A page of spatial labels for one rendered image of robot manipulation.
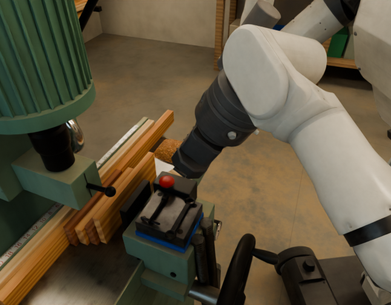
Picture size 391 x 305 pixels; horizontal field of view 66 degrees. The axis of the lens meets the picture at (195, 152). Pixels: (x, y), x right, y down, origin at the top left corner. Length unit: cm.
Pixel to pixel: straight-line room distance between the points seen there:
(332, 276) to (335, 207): 125
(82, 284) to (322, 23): 73
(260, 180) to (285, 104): 178
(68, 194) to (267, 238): 136
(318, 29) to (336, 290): 109
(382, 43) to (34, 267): 70
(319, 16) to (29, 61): 60
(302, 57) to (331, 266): 129
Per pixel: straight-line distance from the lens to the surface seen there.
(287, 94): 31
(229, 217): 183
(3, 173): 64
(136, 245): 60
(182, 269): 59
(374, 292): 136
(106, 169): 74
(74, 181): 56
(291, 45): 37
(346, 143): 31
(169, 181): 58
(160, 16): 420
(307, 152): 32
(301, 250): 154
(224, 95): 38
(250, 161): 220
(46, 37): 42
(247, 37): 34
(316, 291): 147
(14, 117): 45
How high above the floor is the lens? 144
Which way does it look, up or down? 40 degrees down
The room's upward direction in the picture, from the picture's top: straight up
